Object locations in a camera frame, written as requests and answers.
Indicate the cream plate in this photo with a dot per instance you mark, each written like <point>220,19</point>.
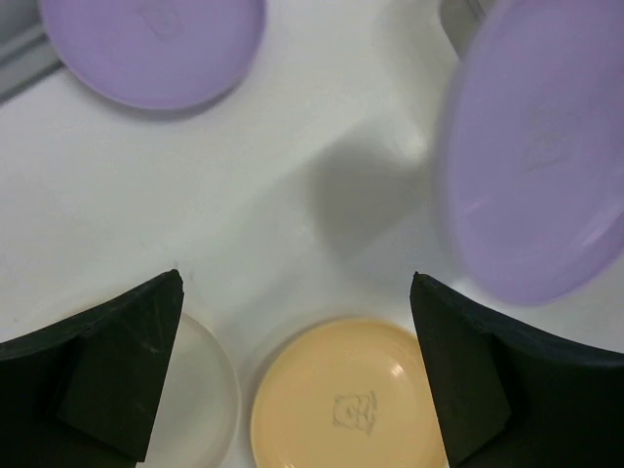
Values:
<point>200,406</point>

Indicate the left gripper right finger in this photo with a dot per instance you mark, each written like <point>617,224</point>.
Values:
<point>508,394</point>

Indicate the aluminium table frame rail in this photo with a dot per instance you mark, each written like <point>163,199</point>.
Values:
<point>27,56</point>

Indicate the clear plastic bin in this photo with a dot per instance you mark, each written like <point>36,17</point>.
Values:
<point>461,20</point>

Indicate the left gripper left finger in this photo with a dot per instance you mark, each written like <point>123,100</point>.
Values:
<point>85,391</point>

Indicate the far yellow plate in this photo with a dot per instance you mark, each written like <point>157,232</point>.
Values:
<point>347,393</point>

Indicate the purple plate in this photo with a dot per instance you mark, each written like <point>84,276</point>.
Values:
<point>532,149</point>
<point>156,55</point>

